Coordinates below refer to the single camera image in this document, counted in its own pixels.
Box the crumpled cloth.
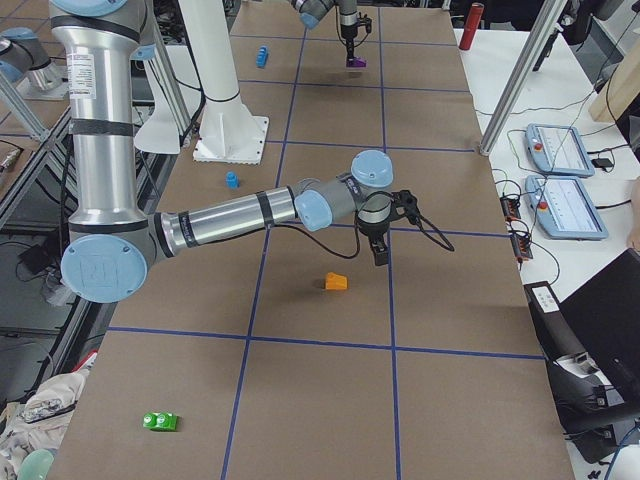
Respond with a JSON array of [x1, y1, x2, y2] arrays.
[[1, 369, 89, 479]]

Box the red cylinder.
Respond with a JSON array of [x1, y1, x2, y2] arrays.
[[458, 2, 484, 51]]

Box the aluminium frame post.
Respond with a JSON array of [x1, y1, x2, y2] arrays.
[[479, 0, 566, 156]]

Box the near teach pendant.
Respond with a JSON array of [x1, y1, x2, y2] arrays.
[[525, 175, 609, 241]]

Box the green double block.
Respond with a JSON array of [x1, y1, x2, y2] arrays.
[[142, 411, 179, 432]]

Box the purple trapezoid block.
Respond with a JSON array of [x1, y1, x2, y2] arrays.
[[346, 57, 367, 69]]

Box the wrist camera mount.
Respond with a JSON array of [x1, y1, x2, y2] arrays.
[[389, 189, 421, 226], [358, 14, 372, 34]]

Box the orange trapezoid block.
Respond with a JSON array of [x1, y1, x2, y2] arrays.
[[324, 272, 349, 291]]

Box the far teach pendant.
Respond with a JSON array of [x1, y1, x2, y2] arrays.
[[525, 123, 595, 178]]

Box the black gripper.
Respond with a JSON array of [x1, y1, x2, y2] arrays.
[[340, 21, 359, 61], [357, 219, 389, 265]]

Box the blue double block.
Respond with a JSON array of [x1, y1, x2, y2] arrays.
[[256, 45, 269, 68]]

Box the black power strip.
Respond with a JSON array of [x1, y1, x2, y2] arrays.
[[511, 233, 533, 263], [500, 196, 521, 221]]

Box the small blue block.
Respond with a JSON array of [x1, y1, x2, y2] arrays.
[[225, 171, 240, 189]]

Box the teach pendant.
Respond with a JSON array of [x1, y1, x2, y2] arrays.
[[525, 123, 595, 178], [525, 175, 609, 241]]

